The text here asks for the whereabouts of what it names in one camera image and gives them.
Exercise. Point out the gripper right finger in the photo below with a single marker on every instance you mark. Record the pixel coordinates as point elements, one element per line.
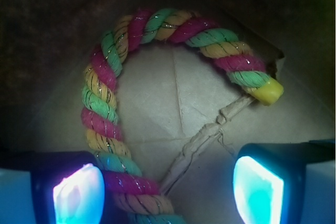
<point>285,183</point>

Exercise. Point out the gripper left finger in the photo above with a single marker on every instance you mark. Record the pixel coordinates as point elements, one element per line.
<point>51,187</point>

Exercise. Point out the brown paper bag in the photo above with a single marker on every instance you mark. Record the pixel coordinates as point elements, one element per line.
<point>167,92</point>

